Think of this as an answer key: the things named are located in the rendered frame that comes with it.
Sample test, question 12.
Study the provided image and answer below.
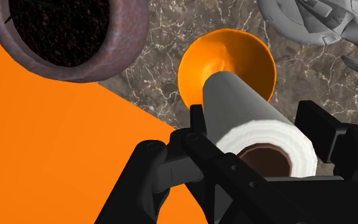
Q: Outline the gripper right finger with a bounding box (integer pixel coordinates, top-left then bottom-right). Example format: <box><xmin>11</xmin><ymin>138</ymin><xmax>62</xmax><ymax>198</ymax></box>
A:
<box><xmin>294</xmin><ymin>100</ymin><xmax>358</xmax><ymax>224</ymax></box>

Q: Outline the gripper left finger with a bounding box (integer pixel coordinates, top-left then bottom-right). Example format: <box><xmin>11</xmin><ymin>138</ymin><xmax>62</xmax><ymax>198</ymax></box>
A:
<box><xmin>94</xmin><ymin>104</ymin><xmax>291</xmax><ymax>224</ymax></box>

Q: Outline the white paper towel roll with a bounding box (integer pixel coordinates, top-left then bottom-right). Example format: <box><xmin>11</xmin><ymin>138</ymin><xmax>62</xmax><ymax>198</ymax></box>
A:
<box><xmin>202</xmin><ymin>71</ymin><xmax>318</xmax><ymax>178</ymax></box>

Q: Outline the grey spaceship model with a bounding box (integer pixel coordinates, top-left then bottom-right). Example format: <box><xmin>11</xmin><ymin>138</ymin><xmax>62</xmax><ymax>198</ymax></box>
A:
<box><xmin>257</xmin><ymin>0</ymin><xmax>358</xmax><ymax>82</ymax></box>

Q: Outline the orange bowl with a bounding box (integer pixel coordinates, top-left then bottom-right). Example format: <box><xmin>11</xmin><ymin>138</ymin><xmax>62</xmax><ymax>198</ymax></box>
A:
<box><xmin>177</xmin><ymin>28</ymin><xmax>277</xmax><ymax>111</ymax></box>

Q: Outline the brown plant pot with soil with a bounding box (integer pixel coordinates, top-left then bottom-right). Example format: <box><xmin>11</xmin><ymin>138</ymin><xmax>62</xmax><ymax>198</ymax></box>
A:
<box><xmin>0</xmin><ymin>0</ymin><xmax>150</xmax><ymax>83</ymax></box>

